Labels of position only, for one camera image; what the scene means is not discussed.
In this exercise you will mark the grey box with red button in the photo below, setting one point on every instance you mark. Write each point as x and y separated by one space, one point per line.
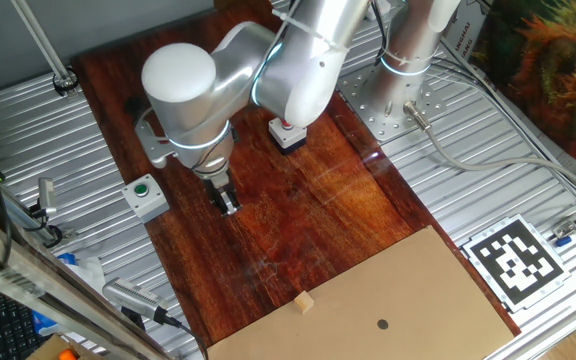
288 143

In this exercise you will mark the brown cardboard sheet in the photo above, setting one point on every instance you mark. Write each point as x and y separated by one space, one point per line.
418 300

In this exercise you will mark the silver camera mount bracket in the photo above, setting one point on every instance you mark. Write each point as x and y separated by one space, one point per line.
150 145

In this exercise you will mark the blue tissue pack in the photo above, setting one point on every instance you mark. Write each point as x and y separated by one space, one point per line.
67 258

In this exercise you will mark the black white marker board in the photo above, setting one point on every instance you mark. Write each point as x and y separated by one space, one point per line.
515 262

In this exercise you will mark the white printed paper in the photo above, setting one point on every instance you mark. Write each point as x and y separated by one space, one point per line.
460 30

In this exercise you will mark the grey box with green button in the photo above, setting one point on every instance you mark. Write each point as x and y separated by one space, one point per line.
150 202

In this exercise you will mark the black keyboard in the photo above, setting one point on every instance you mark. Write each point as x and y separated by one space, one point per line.
8 330

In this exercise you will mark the colourful orange green cloth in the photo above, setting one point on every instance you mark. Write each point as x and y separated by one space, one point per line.
543 75

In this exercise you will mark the silver metal frame bar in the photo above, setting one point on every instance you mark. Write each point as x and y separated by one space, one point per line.
43 280

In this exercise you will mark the silver metal pole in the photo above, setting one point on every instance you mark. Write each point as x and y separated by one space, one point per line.
43 42

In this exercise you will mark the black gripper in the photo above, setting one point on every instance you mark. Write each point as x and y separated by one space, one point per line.
215 181

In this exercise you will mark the white tissue sheet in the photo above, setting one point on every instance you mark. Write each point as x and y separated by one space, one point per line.
90 280

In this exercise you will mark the small wooden cube block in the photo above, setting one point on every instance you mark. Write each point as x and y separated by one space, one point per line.
304 303

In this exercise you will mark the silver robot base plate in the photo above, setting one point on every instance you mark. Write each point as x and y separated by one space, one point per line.
368 116

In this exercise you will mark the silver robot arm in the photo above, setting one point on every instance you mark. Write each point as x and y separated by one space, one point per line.
183 85

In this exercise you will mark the brown cardboard box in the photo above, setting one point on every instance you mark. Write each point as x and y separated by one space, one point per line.
48 350

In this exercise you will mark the dark red wooden board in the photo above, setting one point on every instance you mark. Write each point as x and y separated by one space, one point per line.
293 225

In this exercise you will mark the silver ribbed camera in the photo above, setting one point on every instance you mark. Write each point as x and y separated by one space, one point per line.
133 297

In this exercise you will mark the small metal clip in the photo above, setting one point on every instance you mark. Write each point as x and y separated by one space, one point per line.
563 229

